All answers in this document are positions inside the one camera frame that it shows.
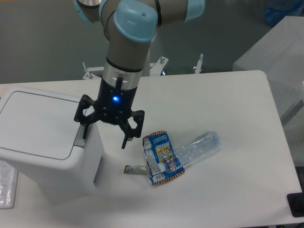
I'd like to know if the white push-lid trash can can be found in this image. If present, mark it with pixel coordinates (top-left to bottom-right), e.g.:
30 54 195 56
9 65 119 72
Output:
0 86 105 194

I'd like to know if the crushed clear plastic bottle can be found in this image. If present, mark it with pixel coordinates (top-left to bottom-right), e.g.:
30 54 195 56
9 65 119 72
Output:
174 131 221 167

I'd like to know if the black device at table edge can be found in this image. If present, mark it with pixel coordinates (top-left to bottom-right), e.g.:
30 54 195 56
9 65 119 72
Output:
287 192 304 218

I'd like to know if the white covered side table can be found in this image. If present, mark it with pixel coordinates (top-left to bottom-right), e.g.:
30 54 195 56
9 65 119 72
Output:
233 16 304 125

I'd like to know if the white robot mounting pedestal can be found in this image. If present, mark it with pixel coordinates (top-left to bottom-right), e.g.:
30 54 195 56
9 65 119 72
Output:
82 54 204 80

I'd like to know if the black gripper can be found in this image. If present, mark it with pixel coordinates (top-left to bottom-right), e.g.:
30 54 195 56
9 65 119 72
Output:
74 78 145 150

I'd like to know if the blue snack wrapper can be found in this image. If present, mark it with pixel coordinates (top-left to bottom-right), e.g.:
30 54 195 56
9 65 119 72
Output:
124 131 185 185

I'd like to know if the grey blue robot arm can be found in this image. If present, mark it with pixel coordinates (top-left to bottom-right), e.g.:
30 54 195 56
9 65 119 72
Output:
74 0 205 143

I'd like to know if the blue plastic bag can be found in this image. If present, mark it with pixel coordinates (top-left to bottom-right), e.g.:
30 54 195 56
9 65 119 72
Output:
264 0 304 27

